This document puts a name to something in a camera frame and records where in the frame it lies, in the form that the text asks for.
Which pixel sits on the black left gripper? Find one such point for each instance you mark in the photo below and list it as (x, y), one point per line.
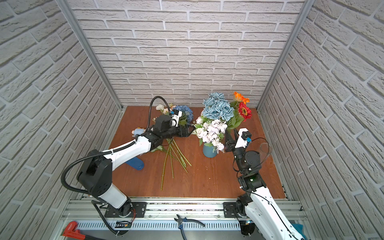
(184, 133)

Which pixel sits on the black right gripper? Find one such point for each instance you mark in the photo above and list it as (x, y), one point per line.
(230, 145)

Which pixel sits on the dark blue hydrangea flower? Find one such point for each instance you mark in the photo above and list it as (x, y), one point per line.
(187, 114)

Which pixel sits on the pink white mixed bouquet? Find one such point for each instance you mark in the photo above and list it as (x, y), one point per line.
(210, 132)

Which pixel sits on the teal ceramic vase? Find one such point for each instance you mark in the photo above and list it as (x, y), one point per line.
(209, 150)

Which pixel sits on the red carnation flower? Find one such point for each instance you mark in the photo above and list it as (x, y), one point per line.
(241, 113)

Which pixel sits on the light blue rose bouquet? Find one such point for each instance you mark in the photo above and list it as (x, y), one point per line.
(216, 107)

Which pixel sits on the orange gerbera flower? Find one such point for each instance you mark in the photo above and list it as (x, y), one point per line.
(238, 98)

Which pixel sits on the clear glass vase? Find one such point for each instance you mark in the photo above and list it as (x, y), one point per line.
(265, 151)

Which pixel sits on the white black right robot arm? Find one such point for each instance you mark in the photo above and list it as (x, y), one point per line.
(257, 203)

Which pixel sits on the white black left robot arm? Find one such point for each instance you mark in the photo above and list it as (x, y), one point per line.
(96, 171)

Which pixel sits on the dark blue lying vase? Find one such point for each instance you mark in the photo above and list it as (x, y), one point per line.
(136, 163)

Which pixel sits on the cream white flower stem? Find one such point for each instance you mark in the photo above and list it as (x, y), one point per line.
(160, 107)

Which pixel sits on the light blue small bottle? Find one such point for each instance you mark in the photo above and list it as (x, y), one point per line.
(138, 132)

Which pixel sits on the white blue work glove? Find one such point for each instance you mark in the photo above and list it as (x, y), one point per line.
(300, 229)

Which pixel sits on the red clamp tool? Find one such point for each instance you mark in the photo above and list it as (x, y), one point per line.
(71, 231)

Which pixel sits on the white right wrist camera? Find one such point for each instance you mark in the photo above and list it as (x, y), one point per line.
(244, 138)

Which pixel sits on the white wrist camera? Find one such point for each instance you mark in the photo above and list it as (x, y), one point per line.
(175, 117)
(244, 138)

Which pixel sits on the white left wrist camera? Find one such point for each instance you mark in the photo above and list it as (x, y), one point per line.
(175, 117)

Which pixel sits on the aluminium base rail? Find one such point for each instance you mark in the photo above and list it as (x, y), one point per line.
(156, 214)

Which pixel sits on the aluminium right corner post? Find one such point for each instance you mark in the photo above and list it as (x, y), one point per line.
(297, 27)

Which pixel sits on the aluminium corner post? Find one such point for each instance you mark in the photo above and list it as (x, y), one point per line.
(83, 40)
(297, 27)

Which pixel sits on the aluminium left corner post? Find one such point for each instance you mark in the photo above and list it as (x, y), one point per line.
(83, 40)

